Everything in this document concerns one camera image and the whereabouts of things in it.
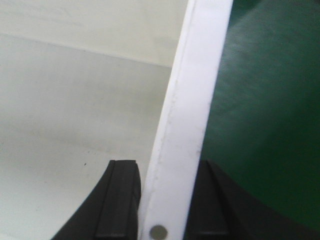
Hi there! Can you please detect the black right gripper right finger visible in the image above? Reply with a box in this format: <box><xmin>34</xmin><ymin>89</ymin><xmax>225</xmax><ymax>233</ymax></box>
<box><xmin>184</xmin><ymin>160</ymin><xmax>320</xmax><ymax>240</ymax></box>

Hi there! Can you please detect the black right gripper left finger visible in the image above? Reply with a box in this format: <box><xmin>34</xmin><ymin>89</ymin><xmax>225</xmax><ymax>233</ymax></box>
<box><xmin>53</xmin><ymin>160</ymin><xmax>141</xmax><ymax>240</ymax></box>

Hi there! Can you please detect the white plastic tote box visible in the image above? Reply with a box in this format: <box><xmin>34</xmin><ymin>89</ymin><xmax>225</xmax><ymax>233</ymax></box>
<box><xmin>0</xmin><ymin>0</ymin><xmax>233</xmax><ymax>240</ymax></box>

